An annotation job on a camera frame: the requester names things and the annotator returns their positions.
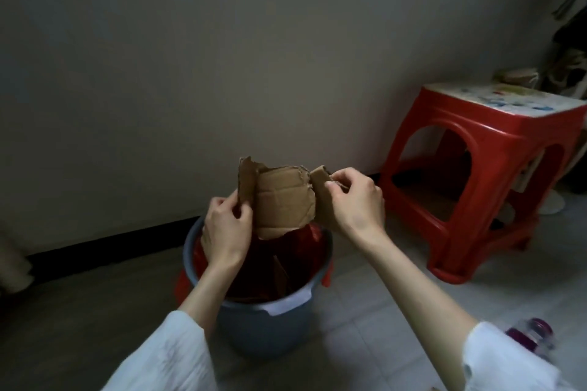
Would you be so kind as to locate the grey bucket with red liner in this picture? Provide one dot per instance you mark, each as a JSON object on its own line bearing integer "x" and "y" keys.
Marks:
{"x": 266, "y": 331}

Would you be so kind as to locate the clear plastic box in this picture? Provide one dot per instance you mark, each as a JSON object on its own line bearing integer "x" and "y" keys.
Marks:
{"x": 532, "y": 335}

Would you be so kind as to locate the person's right forearm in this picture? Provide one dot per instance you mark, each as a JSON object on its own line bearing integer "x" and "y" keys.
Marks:
{"x": 422, "y": 313}

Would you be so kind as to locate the red plastic stool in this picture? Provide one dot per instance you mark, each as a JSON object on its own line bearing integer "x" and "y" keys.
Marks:
{"x": 495, "y": 129}

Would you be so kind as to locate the person's left forearm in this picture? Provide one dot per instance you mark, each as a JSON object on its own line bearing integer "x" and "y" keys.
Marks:
{"x": 206, "y": 299}

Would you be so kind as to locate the torn cardboard pieces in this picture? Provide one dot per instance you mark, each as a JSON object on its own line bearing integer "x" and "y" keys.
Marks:
{"x": 284, "y": 198}

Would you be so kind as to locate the white sleeve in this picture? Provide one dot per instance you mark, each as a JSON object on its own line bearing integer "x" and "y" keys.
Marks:
{"x": 165, "y": 358}
{"x": 504, "y": 363}

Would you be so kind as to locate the white round fan base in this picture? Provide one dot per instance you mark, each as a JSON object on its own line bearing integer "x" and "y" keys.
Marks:
{"x": 552, "y": 203}

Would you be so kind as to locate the white right sleeve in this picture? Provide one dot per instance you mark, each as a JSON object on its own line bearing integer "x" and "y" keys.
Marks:
{"x": 504, "y": 363}

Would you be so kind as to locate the person's left hand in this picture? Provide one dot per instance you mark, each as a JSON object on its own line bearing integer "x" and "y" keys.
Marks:
{"x": 227, "y": 239}

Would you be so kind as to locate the paint-stained white board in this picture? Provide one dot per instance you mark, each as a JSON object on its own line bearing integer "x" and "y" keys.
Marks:
{"x": 504, "y": 97}

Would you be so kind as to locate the white left sleeve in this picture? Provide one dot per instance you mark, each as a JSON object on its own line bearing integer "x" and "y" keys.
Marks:
{"x": 165, "y": 358}

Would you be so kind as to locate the person's right hand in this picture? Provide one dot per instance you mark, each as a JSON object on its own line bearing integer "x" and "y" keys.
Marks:
{"x": 362, "y": 212}

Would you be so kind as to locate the beige brown striped curtain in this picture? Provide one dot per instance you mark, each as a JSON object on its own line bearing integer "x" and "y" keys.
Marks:
{"x": 14, "y": 262}

